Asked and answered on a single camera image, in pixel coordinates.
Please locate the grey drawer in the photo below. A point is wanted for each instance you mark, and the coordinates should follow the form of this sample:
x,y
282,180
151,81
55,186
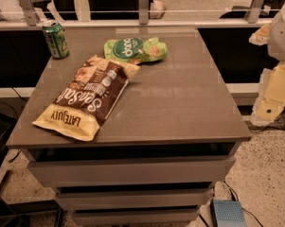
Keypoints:
x,y
134,217
133,199
131,171

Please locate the middle grey drawer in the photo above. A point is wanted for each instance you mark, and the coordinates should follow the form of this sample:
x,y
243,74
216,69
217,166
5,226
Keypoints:
x,y
133,199

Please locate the black office chair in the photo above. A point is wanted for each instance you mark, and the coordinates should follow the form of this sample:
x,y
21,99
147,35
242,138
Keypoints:
x,y
264,9

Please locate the brown yellow chip bag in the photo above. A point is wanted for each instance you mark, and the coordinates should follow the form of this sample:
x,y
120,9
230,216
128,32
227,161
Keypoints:
x,y
84,105

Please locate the green soda can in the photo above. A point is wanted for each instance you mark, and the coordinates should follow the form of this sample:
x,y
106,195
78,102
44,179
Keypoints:
x,y
54,36

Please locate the metal glass railing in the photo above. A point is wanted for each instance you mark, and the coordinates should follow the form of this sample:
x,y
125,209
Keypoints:
x,y
20,13

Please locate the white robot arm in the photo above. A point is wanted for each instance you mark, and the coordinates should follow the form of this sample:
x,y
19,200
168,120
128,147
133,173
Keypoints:
x,y
271,89

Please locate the grey drawer cabinet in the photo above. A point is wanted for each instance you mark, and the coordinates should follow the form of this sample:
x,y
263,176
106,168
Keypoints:
x,y
178,107

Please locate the top grey drawer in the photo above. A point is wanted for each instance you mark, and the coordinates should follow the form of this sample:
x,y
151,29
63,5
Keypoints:
x,y
131,171

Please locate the person in background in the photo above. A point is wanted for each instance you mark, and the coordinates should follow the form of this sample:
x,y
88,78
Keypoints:
x,y
123,9

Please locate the bottom grey drawer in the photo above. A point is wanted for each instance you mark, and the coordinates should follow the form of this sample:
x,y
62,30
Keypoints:
x,y
134,217

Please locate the green chip bag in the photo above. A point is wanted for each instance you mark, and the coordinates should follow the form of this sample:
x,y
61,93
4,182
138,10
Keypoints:
x,y
135,50

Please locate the blue box on floor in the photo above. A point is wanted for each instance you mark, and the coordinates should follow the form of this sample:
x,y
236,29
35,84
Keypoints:
x,y
227,214

